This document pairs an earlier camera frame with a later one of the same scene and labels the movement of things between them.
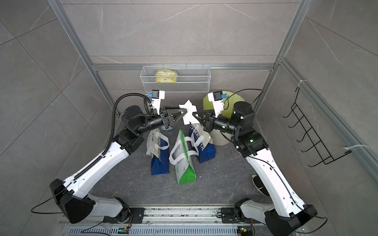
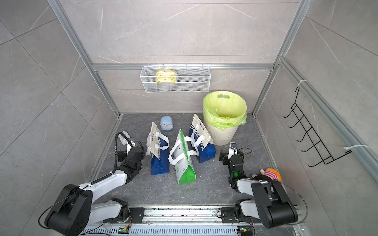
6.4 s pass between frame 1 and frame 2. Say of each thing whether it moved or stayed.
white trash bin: stayed
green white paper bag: stayed
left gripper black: moved
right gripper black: moved
